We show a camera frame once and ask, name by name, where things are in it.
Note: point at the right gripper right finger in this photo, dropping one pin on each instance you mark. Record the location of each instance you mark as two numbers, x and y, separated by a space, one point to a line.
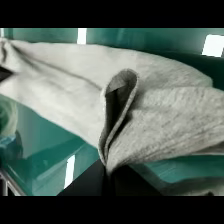
128 183

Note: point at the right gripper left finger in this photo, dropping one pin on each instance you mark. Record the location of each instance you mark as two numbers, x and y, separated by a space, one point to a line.
91 181

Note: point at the grey garment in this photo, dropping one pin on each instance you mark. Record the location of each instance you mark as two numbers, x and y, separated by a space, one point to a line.
166 116

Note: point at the silver frame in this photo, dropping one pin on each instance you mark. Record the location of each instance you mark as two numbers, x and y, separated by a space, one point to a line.
7 185

